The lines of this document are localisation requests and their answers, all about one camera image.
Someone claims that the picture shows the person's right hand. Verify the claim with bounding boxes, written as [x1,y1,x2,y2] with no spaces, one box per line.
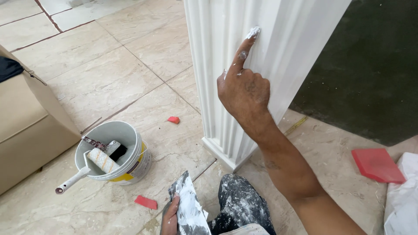
[217,26,271,123]

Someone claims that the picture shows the person's left hand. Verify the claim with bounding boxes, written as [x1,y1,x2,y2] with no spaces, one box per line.
[160,193,180,235]

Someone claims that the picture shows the putty-covered metal trowel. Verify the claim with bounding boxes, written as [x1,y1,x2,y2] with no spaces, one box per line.
[168,170,212,235]

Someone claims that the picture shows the white fluted column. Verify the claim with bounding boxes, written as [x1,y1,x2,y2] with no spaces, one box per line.
[183,0,352,173]

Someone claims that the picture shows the red plastic scraper piece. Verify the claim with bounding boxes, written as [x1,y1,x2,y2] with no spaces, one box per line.
[134,195,158,210]

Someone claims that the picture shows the yellow measuring tape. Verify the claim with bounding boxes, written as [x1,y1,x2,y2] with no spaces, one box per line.
[283,116,308,136]

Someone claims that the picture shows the white paint bucket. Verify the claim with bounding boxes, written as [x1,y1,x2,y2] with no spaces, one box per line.
[75,121,152,186]

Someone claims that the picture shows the paint-stained dark trousers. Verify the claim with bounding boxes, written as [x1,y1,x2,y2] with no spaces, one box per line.
[207,174,277,235]

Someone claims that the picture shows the paint-stained putty knife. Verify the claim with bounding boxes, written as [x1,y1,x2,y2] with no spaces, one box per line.
[81,136,121,156]

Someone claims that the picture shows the dark green carpet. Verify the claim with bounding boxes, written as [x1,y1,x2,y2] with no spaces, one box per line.
[289,0,418,147]

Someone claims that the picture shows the large red plastic scraper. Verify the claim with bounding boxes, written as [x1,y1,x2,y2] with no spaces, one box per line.
[351,148,406,184]

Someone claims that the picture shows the beige sofa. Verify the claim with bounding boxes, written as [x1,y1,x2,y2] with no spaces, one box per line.
[0,45,81,196]

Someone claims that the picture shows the white plastic bag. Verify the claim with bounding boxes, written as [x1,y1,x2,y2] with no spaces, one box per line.
[384,152,418,235]

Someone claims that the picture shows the dark cloth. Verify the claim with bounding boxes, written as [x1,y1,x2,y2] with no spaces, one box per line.
[0,56,25,83]

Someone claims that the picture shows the paint roller with white handle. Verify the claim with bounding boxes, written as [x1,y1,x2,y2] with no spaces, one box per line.
[55,148,121,195]

